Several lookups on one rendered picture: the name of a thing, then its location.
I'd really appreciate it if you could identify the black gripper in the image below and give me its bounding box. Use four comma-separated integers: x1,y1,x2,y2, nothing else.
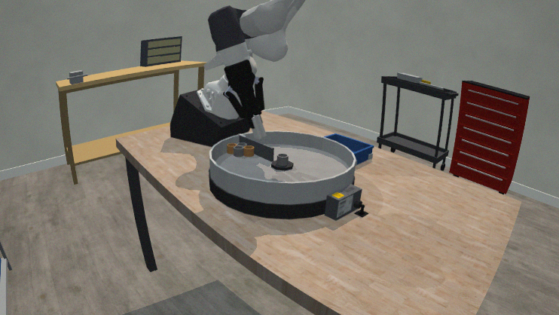
223,60,267,139

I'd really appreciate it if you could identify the bronze bushing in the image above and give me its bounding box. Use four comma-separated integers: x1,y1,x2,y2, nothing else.
244,145,254,157
227,143,237,154

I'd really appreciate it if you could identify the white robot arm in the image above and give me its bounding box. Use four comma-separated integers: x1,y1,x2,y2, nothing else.
197,0,305,120

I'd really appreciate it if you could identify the blue crate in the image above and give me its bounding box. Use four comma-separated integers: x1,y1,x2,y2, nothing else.
324,133,374,165

